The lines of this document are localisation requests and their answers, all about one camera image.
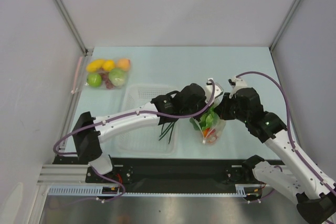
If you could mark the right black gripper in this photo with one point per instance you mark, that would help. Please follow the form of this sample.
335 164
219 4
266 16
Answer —
224 107

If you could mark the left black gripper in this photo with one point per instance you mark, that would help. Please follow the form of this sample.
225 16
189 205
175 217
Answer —
197 117

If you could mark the clear zip top bag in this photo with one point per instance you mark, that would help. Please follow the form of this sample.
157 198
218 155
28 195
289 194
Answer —
219 127

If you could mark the fake green onion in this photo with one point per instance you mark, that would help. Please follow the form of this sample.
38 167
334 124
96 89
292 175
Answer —
167 131

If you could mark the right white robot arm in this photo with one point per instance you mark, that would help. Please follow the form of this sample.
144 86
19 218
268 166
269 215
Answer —
308 187

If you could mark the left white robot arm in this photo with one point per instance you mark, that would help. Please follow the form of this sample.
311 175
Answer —
89 131

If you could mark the fake green lettuce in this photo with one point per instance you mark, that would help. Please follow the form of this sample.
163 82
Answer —
207 120

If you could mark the fake red orange pepper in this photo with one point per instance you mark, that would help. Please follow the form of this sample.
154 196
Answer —
209 136

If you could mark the orange fake peach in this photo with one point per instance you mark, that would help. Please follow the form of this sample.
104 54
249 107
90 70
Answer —
124 64

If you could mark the pale green fake cabbage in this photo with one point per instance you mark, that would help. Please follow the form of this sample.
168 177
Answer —
118 77

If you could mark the fake red grapes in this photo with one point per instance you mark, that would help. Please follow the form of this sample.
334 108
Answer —
106 82

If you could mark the yellow fake lemon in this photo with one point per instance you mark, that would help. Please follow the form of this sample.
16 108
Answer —
108 65

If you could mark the zip bag of fake fruit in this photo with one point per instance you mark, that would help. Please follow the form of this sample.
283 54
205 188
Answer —
80 78

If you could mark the green fake apple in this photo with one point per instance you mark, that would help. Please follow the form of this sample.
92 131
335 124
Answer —
94 80

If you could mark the yellow fake mango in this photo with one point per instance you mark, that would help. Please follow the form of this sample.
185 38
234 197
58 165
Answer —
95 65

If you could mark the white perforated plastic basket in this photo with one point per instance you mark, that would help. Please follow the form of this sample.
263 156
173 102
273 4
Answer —
145 141

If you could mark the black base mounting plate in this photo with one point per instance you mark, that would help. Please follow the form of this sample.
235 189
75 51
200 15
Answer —
185 173

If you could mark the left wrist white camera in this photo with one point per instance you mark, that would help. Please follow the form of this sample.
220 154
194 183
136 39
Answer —
212 90

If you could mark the wrist white camera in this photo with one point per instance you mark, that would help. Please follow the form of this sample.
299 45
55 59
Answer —
236 84
212 90

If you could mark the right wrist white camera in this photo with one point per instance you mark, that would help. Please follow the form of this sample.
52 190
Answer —
236 84

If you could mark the white slotted cable duct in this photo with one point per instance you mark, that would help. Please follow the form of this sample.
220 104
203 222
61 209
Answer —
174 191

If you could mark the right aluminium frame post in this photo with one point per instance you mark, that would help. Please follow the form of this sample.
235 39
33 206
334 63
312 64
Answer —
285 24

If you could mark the aluminium frame post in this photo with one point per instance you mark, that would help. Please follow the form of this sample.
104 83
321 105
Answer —
285 24
71 25

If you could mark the left aluminium frame post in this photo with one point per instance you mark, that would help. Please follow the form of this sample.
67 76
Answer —
71 25

